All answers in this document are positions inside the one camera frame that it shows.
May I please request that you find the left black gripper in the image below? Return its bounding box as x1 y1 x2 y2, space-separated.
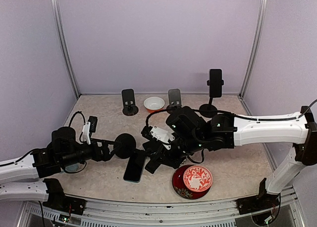
60 138 121 167

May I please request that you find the orange white bowl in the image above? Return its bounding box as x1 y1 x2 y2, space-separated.
144 97 165 113

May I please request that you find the small desk phone stand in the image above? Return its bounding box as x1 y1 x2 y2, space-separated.
121 89 139 116
166 88 182 114

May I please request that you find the front aluminium frame rail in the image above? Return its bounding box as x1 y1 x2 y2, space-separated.
17 187 308 227

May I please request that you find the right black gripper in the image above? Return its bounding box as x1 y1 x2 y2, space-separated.
153 131 205 169

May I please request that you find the left small desk phone stand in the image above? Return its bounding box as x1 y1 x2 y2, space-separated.
121 89 139 116

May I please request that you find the right aluminium corner post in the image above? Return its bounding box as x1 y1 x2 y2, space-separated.
239 0 268 100

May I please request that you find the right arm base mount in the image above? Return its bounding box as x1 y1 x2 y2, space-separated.
236 178 281 215

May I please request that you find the red white patterned bowl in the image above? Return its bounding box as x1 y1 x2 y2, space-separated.
183 165 213 192

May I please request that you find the lone black smartphone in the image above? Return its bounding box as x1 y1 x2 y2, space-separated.
123 151 146 183

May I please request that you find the black pole phone stand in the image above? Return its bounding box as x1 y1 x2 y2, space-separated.
113 133 147 159
199 68 224 118

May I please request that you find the aluminium corner post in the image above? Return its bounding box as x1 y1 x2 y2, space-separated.
51 0 81 100
239 0 268 100

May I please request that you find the middle stacked blue smartphone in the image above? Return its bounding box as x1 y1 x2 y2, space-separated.
142 141 157 153

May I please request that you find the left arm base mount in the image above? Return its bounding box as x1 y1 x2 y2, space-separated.
43 178 86 216

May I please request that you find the dark red floral plate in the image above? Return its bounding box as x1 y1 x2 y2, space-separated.
172 165 210 200

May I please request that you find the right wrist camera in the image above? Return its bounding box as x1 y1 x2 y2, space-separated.
141 126 175 151

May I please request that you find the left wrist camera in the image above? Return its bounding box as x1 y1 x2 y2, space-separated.
79 116 98 145

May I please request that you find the right small desk phone stand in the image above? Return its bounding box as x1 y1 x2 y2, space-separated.
166 88 182 114

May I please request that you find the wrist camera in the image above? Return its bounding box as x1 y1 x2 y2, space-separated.
141 126 175 151
79 116 98 145

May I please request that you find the left aluminium corner post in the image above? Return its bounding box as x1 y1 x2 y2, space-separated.
51 0 81 100

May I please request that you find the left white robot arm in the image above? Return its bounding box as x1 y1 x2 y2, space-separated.
0 126 135 210

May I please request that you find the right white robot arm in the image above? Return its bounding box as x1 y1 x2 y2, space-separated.
142 106 317 209

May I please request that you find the light blue mug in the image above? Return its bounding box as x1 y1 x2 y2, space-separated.
63 164 80 174

